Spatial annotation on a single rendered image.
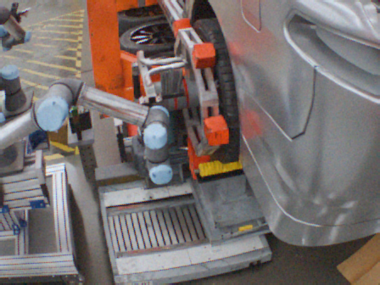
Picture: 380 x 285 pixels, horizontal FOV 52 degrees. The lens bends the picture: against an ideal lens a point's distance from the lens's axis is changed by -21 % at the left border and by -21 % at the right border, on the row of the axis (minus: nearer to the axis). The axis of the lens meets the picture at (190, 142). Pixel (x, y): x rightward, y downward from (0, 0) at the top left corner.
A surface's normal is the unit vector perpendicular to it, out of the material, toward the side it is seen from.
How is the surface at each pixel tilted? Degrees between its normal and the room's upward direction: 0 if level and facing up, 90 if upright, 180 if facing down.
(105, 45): 90
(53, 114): 87
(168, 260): 0
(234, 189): 90
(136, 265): 0
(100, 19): 90
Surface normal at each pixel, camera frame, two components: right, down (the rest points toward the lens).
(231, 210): -0.06, -0.80
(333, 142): -0.46, 0.54
